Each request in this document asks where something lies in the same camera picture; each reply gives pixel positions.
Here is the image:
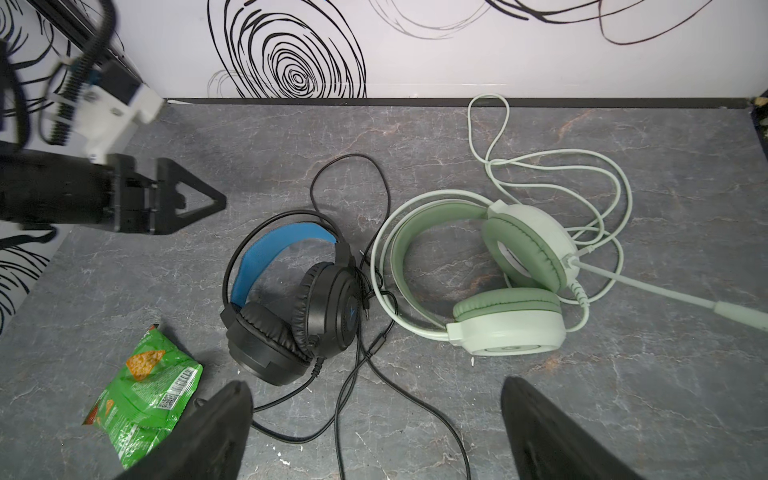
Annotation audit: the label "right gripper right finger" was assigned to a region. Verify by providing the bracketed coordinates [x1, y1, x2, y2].
[500, 376, 640, 480]

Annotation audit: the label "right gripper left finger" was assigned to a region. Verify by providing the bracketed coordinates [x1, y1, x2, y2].
[119, 381, 253, 480]

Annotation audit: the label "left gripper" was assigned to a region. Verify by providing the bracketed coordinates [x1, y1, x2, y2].
[107, 154, 227, 235]

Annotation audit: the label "black blue headphones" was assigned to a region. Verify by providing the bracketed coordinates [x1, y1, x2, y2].
[220, 209, 364, 386]

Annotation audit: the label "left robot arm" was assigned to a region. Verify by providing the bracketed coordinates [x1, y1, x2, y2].
[1, 47, 227, 235]

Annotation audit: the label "mint green headphones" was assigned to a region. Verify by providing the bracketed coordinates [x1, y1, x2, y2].
[370, 190, 767, 356]

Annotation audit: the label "green snack bag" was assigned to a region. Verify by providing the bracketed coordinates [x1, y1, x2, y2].
[83, 325, 203, 469]

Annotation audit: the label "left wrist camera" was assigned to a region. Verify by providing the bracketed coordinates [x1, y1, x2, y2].
[42, 60, 165, 164]

